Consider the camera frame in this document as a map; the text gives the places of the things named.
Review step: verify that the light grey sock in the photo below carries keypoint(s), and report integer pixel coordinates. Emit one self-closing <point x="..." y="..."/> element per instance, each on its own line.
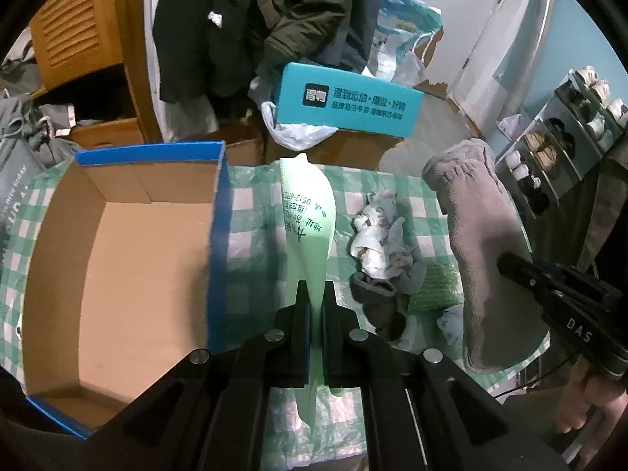
<point x="387" y="203"/>

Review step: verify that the wooden louvered cabinet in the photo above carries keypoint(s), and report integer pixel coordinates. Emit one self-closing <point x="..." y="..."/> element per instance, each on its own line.
<point x="73" y="24"/>

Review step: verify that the blue cardboard box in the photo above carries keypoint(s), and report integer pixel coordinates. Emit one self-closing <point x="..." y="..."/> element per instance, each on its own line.
<point x="122" y="279"/>

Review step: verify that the dark olive cloth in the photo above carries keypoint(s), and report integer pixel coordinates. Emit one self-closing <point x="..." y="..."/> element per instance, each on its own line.
<point x="608" y="206"/>

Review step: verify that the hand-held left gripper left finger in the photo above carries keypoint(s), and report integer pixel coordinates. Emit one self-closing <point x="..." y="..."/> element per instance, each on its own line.
<point x="306" y="319"/>

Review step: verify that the green checkered tablecloth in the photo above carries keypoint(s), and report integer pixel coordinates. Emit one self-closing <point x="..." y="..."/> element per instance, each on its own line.
<point x="250" y="216"/>

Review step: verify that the black jacket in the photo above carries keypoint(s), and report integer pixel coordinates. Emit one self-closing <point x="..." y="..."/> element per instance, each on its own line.
<point x="206" y="59"/>

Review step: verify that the dark blue garment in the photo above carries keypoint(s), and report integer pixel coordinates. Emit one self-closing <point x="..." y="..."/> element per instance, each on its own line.
<point x="360" y="34"/>

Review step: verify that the long grey sock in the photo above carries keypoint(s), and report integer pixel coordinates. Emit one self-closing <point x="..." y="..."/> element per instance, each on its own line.
<point x="485" y="265"/>

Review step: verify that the blue translucent plastic bag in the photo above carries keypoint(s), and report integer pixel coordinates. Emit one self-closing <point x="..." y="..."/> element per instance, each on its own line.
<point x="407" y="14"/>

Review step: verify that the grey hoodie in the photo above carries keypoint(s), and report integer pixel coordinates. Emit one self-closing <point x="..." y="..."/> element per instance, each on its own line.
<point x="44" y="127"/>

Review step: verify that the grey white garment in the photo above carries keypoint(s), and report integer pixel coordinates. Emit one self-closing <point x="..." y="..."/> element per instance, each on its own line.
<point x="19" y="76"/>

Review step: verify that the group of assorted shoes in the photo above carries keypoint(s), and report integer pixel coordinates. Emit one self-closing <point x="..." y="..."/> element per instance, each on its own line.
<point x="544" y="154"/>

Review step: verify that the dark olive jacket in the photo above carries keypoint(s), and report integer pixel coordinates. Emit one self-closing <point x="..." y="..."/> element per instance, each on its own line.
<point x="304" y="10"/>

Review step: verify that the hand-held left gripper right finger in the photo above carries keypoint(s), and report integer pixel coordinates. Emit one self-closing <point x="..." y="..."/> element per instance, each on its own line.
<point x="327" y="324"/>

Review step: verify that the green mesh cloth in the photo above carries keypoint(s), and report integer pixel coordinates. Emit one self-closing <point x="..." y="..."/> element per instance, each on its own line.
<point x="436" y="287"/>

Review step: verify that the teal cardboard box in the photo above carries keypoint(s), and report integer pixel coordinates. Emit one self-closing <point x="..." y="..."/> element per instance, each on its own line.
<point x="343" y="103"/>

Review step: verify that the dark grey sock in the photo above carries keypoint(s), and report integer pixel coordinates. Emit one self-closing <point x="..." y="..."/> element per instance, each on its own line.
<point x="380" y="304"/>

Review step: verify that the grey printed bag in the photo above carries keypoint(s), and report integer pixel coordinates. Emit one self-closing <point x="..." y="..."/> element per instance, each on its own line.
<point x="19" y="191"/>

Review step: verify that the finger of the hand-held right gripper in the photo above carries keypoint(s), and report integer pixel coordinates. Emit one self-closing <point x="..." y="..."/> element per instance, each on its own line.
<point x="555" y="271"/>
<point x="517" y="269"/>

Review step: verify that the person's right hand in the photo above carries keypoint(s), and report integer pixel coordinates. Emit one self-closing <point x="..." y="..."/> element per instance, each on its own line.
<point x="586" y="402"/>

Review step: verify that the white pink plastic bag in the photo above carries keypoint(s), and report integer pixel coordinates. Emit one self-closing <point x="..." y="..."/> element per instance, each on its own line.
<point x="510" y="125"/>

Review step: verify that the grey shoe rack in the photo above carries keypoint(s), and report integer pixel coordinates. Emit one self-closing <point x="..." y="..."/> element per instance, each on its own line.
<point x="559" y="103"/>

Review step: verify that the light green plastic bag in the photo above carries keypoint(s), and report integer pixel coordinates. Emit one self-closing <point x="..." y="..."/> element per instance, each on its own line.
<point x="306" y="225"/>

